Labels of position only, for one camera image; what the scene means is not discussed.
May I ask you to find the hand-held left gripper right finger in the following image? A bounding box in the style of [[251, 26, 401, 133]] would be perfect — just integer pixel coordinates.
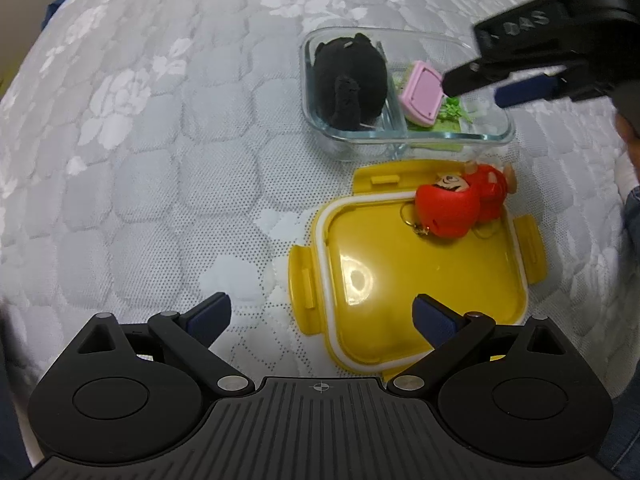
[[387, 294, 571, 398]]

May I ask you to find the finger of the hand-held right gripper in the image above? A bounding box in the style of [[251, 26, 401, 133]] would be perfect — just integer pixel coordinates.
[[442, 57, 512, 97], [494, 66, 577, 109]]

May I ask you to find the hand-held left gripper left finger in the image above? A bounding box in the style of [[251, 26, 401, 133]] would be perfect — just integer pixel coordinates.
[[75, 291, 256, 397]]

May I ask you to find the pink rectangular toy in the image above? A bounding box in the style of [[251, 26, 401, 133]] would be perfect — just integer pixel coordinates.
[[398, 60, 445, 127]]

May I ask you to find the clear glass container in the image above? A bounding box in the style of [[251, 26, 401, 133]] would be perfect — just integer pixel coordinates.
[[300, 26, 517, 162]]

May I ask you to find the yellow container lid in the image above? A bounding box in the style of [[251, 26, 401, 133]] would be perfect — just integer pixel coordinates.
[[287, 159, 543, 373]]

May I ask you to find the red doll with beige hands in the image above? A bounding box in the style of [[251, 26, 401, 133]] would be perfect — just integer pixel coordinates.
[[465, 161, 517, 224]]

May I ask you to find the red round face keychain toy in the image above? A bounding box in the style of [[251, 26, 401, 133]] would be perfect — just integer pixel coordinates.
[[400, 172, 485, 239]]

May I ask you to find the person's right forearm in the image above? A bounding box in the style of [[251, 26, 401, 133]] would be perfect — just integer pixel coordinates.
[[616, 110, 640, 171]]

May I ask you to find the green plastic plant toy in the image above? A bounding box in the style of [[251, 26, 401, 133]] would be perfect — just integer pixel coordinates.
[[437, 99, 476, 123]]

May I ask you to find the black plush toy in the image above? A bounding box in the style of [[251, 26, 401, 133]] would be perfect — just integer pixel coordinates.
[[312, 32, 391, 132]]

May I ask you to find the grey floral mattress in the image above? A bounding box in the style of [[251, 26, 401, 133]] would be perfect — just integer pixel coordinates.
[[0, 0, 640, 476]]

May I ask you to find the person's leg in jeans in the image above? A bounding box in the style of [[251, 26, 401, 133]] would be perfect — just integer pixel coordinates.
[[607, 182, 640, 480]]

